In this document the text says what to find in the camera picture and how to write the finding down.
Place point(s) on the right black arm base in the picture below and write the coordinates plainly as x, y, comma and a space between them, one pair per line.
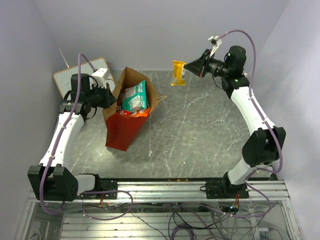
221, 188

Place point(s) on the red cookie snack packet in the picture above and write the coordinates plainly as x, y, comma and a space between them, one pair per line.
121, 111

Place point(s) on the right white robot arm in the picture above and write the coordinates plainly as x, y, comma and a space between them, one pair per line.
266, 140

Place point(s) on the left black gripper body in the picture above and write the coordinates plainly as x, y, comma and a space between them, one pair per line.
99, 96

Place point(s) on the Fox's candy bag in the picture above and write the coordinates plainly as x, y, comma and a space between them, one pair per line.
141, 113

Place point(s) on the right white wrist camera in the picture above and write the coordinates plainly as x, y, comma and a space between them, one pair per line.
215, 42

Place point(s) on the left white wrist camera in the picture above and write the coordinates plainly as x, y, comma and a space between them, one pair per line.
101, 76

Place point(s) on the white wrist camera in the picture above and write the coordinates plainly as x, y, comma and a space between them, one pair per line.
215, 42
101, 76

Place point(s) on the red brown paper bag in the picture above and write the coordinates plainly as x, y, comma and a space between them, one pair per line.
122, 129

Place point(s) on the teal white snack packet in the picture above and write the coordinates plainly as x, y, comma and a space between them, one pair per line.
134, 98

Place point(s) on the yellow snack bar packet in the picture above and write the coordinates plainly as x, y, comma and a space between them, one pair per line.
178, 78

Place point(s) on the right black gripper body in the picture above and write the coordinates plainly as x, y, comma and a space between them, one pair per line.
210, 65

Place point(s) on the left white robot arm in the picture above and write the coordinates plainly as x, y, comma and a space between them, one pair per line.
51, 180

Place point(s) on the aluminium frame rail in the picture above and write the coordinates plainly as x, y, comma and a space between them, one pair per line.
192, 191

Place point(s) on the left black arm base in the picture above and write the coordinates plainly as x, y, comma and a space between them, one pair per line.
100, 190

